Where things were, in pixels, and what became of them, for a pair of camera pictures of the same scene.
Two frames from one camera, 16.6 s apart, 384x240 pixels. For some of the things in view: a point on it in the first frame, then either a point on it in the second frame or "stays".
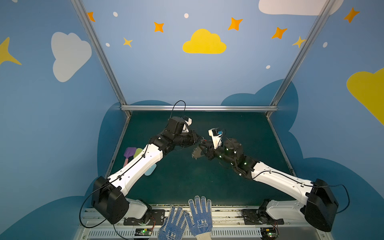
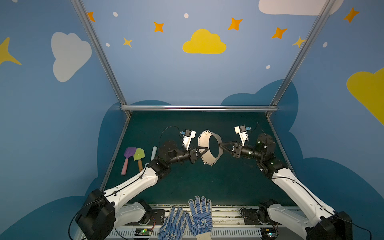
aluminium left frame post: (101, 54) stays
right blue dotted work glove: (200, 223) stays
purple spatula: (129, 152) stays
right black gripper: (206, 148) to (237, 150)
